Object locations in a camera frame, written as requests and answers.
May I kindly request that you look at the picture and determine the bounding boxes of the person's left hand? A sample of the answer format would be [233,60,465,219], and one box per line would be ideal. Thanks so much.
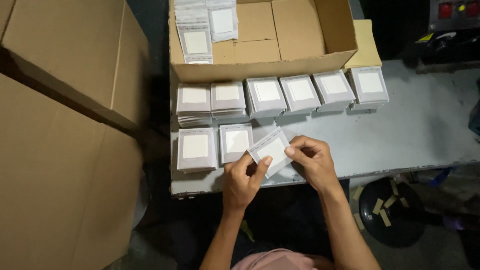
[223,152,273,214]

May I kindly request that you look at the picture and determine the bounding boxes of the person's right hand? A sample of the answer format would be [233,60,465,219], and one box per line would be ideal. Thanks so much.
[284,136,340,193]

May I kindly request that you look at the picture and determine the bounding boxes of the single white sachet pouch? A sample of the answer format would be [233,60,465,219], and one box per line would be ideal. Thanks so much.
[247,127,294,179]

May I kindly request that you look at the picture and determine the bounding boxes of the stack of white packets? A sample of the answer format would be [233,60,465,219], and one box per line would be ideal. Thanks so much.
[211,82,247,121]
[348,66,390,111]
[312,70,356,113]
[177,127,219,174]
[206,0,239,43]
[219,123,255,165]
[245,77,289,120]
[176,83,212,128]
[279,74,322,116]

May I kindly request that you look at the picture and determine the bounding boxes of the beige tape strips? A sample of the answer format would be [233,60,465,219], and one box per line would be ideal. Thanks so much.
[352,179,410,230]

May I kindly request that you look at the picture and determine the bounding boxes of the person's pink shirt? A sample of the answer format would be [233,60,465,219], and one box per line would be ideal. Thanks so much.
[230,248,319,270]

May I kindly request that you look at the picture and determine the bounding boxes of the black round stool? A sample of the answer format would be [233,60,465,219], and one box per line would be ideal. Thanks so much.
[358,177,426,248]

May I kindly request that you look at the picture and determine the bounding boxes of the blue object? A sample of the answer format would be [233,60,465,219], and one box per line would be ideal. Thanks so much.
[429,168,452,187]

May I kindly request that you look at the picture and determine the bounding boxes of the open brown cardboard box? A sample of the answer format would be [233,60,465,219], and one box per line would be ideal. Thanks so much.
[169,0,359,83]

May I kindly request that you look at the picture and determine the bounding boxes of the long row of white packets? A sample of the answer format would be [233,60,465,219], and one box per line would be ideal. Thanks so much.
[174,0,214,65]

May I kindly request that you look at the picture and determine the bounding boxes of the dark teal object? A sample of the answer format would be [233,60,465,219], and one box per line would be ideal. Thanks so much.
[468,100,480,136]

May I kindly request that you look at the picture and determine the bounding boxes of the large brown cardboard carton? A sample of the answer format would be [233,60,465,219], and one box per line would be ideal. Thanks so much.
[0,0,151,132]
[0,73,145,270]

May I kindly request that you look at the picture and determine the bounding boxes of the grey machine with red buttons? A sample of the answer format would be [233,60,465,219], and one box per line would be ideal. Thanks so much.
[414,0,480,74]

